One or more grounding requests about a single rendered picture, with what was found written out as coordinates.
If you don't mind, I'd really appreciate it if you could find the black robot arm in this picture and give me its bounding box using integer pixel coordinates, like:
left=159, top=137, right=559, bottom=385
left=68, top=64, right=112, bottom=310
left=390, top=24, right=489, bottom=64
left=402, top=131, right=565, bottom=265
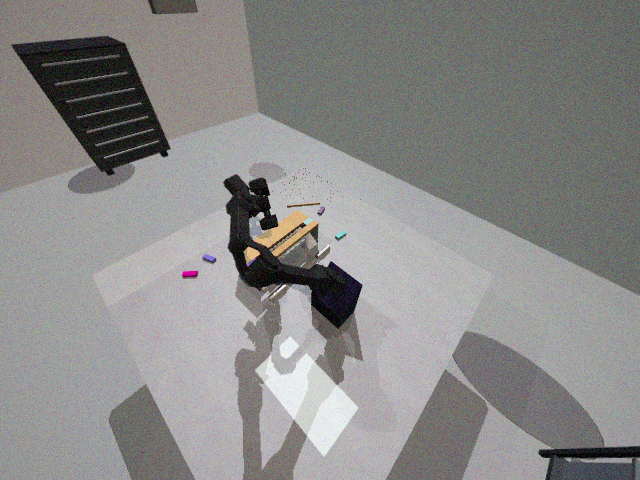
left=223, top=174, right=348, bottom=298

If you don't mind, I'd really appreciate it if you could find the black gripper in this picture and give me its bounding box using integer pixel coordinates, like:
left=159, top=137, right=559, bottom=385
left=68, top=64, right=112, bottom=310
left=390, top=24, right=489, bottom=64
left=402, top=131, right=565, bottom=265
left=248, top=177, right=278, bottom=231

